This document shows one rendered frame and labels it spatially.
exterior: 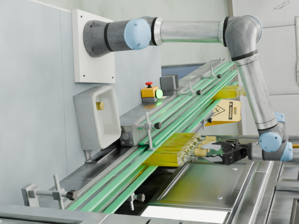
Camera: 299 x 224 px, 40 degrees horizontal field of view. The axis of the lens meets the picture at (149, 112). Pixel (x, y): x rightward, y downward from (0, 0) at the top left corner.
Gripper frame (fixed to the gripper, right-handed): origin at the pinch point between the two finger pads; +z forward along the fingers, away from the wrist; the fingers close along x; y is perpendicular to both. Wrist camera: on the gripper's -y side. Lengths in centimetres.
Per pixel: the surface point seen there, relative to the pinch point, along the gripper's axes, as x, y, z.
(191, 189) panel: -12.9, -8.7, 3.9
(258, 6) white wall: 44, 589, 62
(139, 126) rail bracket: 15.0, -9.3, 23.5
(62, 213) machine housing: 22, -95, 2
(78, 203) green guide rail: 4, -58, 25
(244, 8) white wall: 44, 589, 85
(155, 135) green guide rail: 5.8, 5.3, 23.7
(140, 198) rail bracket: -5.3, -33.7, 15.2
